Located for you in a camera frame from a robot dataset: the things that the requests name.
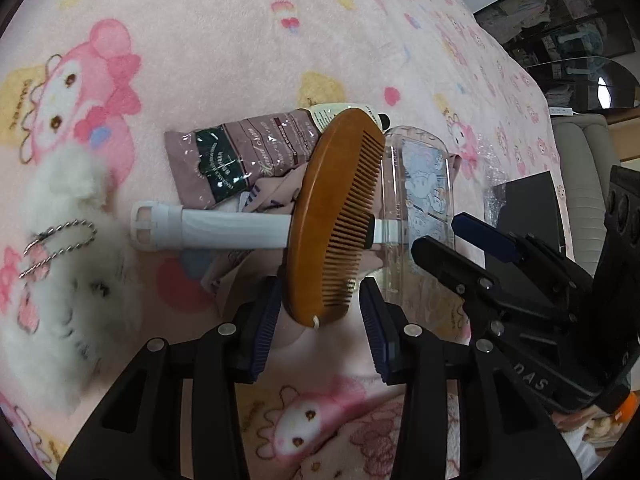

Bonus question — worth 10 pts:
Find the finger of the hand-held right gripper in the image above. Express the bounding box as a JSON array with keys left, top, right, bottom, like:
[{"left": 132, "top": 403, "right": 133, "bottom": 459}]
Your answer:
[
  {"left": 411, "top": 236, "right": 571, "bottom": 343},
  {"left": 451, "top": 212, "right": 596, "bottom": 307}
]

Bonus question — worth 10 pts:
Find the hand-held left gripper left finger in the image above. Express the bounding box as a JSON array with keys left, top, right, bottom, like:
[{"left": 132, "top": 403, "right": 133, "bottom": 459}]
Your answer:
[{"left": 56, "top": 276, "right": 285, "bottom": 480}]

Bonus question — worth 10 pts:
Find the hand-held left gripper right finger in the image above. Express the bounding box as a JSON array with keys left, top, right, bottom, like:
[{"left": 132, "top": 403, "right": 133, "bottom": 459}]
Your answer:
[{"left": 359, "top": 277, "right": 583, "bottom": 480}]

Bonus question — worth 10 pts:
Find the black box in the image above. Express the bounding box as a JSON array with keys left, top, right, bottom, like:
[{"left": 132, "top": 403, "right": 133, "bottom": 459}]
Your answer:
[{"left": 491, "top": 170, "right": 571, "bottom": 271}]

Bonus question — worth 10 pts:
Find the clear plastic case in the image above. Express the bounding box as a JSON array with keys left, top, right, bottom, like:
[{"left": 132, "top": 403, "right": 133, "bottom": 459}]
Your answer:
[{"left": 372, "top": 127, "right": 463, "bottom": 311}]

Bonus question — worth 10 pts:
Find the white plastic stick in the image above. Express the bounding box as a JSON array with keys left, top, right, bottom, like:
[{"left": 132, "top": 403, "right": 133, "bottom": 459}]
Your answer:
[{"left": 130, "top": 201, "right": 403, "bottom": 252}]

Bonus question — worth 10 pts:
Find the wooden comb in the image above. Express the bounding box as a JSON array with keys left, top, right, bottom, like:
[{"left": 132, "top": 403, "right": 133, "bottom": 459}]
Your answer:
[{"left": 284, "top": 108, "right": 387, "bottom": 330}]

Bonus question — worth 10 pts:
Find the mauve hand cream tube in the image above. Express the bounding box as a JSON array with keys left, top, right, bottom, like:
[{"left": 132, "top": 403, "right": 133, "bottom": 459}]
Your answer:
[{"left": 165, "top": 109, "right": 333, "bottom": 211}]

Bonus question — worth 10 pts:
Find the white fluffy plush keychain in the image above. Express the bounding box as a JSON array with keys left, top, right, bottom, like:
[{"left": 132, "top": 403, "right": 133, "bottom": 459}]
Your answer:
[{"left": 0, "top": 152, "right": 146, "bottom": 413}]

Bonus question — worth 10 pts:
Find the pale green cream tube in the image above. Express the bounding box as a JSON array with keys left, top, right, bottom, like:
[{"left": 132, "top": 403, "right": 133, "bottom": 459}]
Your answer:
[{"left": 306, "top": 102, "right": 392, "bottom": 133}]

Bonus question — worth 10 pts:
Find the beige sofa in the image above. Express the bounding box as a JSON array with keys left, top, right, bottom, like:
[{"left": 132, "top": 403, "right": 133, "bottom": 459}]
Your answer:
[{"left": 550, "top": 112, "right": 616, "bottom": 268}]

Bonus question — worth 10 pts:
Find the round glass table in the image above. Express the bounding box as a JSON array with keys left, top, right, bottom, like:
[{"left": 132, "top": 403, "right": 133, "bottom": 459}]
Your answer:
[{"left": 520, "top": 55, "right": 640, "bottom": 113}]

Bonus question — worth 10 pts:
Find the dark glass cabinet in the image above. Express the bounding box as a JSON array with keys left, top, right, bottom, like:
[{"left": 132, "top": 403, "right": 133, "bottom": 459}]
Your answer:
[{"left": 475, "top": 0, "right": 636, "bottom": 63}]

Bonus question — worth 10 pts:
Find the pink printed blanket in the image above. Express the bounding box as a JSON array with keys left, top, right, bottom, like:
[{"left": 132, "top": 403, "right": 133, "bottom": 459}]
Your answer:
[{"left": 0, "top": 0, "right": 576, "bottom": 480}]

